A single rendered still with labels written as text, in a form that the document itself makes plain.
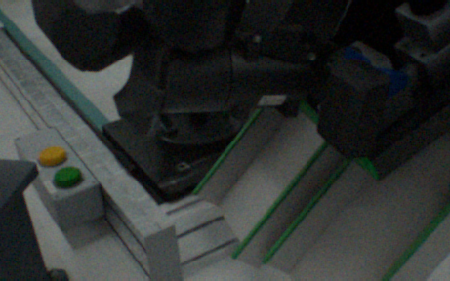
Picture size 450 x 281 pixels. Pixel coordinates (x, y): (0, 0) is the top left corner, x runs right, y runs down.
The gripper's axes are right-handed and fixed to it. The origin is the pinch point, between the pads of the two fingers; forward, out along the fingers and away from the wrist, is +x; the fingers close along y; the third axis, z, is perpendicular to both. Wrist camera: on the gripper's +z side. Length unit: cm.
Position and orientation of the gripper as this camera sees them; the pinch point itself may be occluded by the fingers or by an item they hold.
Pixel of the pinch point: (353, 69)
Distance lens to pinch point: 52.0
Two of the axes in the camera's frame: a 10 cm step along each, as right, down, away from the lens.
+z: 1.4, -9.0, -4.2
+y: -4.0, -4.4, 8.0
